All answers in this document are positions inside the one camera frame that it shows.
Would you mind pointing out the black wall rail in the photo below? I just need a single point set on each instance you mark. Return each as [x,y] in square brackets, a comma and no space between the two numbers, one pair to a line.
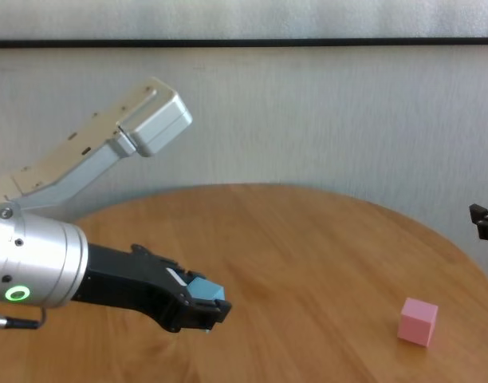
[244,43]

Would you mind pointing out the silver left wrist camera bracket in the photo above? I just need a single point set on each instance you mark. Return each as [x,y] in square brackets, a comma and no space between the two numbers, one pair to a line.
[156,119]

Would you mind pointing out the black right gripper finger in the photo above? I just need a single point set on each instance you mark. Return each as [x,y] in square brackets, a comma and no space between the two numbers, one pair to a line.
[487,227]

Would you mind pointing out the pink cube block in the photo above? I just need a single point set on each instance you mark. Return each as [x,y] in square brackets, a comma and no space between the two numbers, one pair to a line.
[415,325]

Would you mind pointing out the light blue cube block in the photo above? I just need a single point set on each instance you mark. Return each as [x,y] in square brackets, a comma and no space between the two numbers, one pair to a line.
[204,291]

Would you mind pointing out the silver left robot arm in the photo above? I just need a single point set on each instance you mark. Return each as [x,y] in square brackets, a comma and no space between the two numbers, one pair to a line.
[36,259]

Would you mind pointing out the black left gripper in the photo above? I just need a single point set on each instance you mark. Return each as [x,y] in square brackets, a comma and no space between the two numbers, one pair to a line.
[128,283]

